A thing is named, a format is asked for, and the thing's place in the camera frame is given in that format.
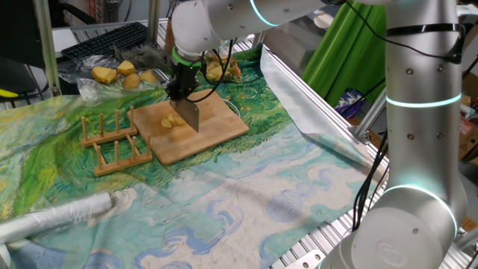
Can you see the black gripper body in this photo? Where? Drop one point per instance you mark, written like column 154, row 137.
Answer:
column 184, row 77

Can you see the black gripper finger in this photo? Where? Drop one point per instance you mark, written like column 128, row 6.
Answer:
column 171, row 90
column 188, row 93

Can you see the steel kitchen knife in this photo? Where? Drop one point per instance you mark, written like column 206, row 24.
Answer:
column 188, row 116

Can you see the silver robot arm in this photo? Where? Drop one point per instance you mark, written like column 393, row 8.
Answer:
column 422, row 112

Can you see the whole potato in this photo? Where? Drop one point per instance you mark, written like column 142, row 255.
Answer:
column 131, row 81
column 147, row 76

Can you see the cut potato slice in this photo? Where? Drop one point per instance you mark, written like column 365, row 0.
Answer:
column 180, row 121
column 171, row 119

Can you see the peeled potato piece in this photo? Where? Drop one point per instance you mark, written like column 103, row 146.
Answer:
column 166, row 123

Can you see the bag of chopped potato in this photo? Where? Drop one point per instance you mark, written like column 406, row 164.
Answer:
column 218, row 73

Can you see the grey crumpled rag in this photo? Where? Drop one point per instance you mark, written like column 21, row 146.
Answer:
column 149, row 58

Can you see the brown container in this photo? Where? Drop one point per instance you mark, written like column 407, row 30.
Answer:
column 169, row 37

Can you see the wooden cutting board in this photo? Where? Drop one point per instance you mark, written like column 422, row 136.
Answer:
column 224, row 125

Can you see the yellow peeled potato chunk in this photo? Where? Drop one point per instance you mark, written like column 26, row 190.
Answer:
column 126, row 68
column 104, row 74

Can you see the clear plastic bag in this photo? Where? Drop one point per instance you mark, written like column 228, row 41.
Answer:
column 89, row 91

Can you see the black computer keyboard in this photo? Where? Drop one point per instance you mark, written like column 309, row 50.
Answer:
column 104, row 41

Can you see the wooden peg rack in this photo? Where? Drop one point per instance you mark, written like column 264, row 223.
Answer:
column 119, row 162

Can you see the painted landscape tablecloth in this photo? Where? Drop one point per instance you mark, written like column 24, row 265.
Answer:
column 224, row 205

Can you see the white paper sheet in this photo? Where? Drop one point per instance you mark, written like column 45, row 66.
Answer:
column 63, row 39

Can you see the blue patterned bag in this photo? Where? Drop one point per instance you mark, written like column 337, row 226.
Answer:
column 349, row 102

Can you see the black monitor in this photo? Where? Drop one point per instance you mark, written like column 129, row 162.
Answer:
column 18, row 33

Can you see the green fabric sheet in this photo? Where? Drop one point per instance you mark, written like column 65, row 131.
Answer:
column 347, row 56

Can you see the yellow object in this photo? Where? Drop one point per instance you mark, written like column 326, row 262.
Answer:
column 7, row 93

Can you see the rolled clear plastic film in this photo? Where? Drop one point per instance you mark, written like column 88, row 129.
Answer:
column 56, row 214

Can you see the cardboard box with label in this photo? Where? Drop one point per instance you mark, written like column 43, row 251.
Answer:
column 468, row 140

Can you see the aluminium frame post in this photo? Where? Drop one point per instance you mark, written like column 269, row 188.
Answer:
column 369, row 116
column 154, row 20

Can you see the aluminium frame beam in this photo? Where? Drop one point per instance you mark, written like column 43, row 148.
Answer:
column 46, row 45

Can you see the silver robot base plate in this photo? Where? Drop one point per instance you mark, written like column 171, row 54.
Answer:
column 306, row 259

